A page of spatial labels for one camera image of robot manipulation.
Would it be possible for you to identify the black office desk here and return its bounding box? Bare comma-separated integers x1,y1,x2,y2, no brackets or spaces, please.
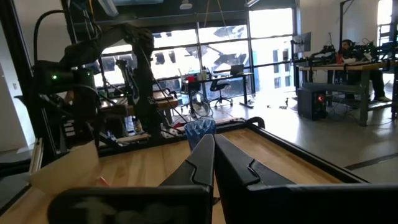
183,72,256,110

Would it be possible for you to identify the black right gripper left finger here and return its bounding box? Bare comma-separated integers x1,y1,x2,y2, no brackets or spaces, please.
47,133,216,224

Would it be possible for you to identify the black computer monitor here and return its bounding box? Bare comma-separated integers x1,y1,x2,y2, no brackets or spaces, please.
292,32,312,54

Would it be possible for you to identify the black office chair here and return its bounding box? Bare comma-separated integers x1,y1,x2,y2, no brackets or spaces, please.
208,79,234,108

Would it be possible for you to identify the open laptop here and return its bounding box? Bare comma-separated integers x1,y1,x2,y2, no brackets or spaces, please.
229,64,245,77

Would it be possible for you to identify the small wooden work table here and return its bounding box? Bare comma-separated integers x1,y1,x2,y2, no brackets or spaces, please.
101,89,180,118

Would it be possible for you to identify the black computer tower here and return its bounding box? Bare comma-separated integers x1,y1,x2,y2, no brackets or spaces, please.
297,88,327,121

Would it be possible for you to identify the wooden top grey workbench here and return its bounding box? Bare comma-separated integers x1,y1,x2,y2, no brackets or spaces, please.
295,60,398,127

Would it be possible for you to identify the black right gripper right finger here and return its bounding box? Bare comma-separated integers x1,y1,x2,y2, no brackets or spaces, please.
213,133,398,224

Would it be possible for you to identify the person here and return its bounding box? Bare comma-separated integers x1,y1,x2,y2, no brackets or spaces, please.
340,39,393,103

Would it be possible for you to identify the wire floor fan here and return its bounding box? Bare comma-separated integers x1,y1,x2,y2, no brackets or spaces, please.
190,99,215,119

